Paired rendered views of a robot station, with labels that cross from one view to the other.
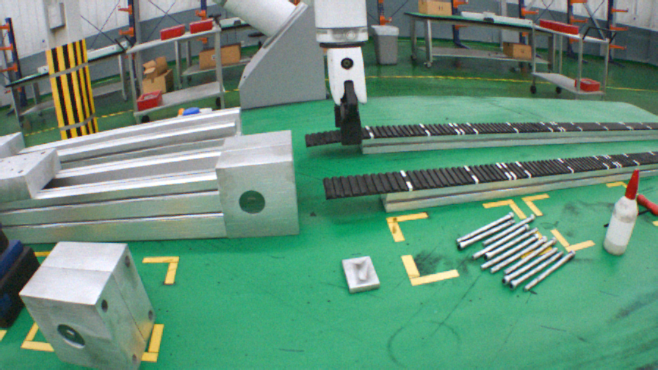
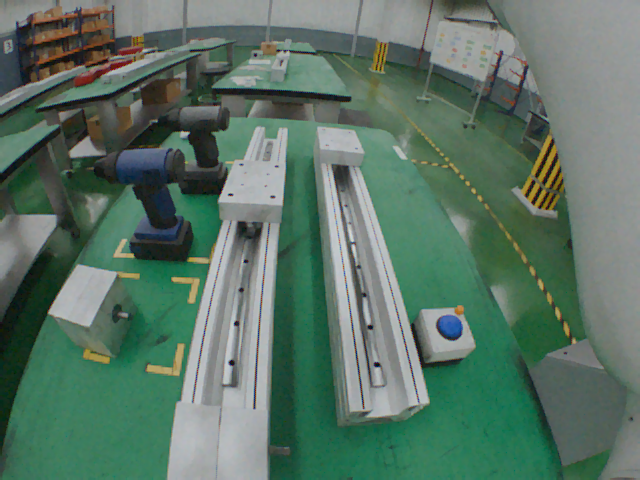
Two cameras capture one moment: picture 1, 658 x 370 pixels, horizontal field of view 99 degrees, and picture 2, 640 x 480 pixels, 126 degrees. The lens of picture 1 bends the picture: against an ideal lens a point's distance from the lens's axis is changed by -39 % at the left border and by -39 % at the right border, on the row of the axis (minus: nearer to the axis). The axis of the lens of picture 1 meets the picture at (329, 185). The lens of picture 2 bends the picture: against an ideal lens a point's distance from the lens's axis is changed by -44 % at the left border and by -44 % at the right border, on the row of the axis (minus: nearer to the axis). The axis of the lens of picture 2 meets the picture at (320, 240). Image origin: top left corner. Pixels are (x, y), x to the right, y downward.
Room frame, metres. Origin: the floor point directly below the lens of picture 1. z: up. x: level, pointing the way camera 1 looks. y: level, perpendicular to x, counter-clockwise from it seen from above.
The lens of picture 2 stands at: (0.55, 0.05, 1.19)
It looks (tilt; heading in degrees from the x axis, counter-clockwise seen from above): 41 degrees down; 84
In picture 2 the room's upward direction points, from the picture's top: 10 degrees clockwise
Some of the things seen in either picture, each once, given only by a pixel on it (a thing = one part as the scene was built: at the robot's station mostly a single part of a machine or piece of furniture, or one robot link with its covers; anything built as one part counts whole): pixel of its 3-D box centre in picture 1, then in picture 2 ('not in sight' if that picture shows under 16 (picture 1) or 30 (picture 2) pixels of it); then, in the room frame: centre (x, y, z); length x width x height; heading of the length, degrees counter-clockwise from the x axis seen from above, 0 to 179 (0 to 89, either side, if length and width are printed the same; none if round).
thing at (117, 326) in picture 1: (95, 299); (100, 312); (0.25, 0.24, 0.83); 0.11 x 0.10 x 0.10; 0
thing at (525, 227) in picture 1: (502, 241); not in sight; (0.38, -0.21, 0.78); 0.11 x 0.01 x 0.01; 113
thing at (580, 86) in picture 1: (571, 63); not in sight; (3.82, -2.85, 0.50); 1.03 x 0.55 x 1.01; 10
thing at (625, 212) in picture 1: (626, 211); not in sight; (0.32, -0.38, 0.84); 0.04 x 0.04 x 0.12
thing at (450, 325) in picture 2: (191, 114); (450, 326); (0.80, 0.27, 0.84); 0.04 x 0.04 x 0.02
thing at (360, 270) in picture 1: (360, 274); not in sight; (0.35, -0.03, 0.78); 0.05 x 0.03 x 0.01; 7
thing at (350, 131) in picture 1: (351, 126); not in sight; (0.63, -0.04, 0.84); 0.03 x 0.03 x 0.07; 4
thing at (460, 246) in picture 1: (488, 233); not in sight; (0.40, -0.19, 0.78); 0.11 x 0.01 x 0.01; 113
